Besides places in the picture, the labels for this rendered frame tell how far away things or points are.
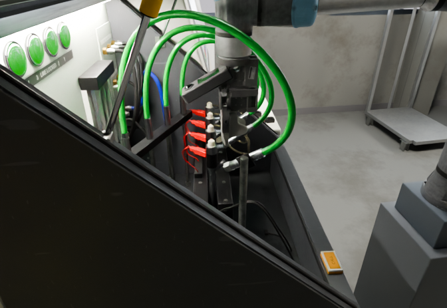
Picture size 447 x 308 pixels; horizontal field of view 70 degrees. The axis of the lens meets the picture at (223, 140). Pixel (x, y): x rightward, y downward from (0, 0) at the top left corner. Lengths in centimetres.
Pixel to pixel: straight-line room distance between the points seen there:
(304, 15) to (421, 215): 71
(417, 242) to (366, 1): 68
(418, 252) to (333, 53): 284
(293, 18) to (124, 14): 53
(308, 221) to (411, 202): 41
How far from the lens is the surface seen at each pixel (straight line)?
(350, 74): 387
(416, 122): 371
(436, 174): 109
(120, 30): 102
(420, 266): 112
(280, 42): 345
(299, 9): 64
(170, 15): 61
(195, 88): 68
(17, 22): 51
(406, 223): 116
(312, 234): 80
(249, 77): 69
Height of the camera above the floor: 149
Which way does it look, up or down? 29 degrees down
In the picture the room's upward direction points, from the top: straight up
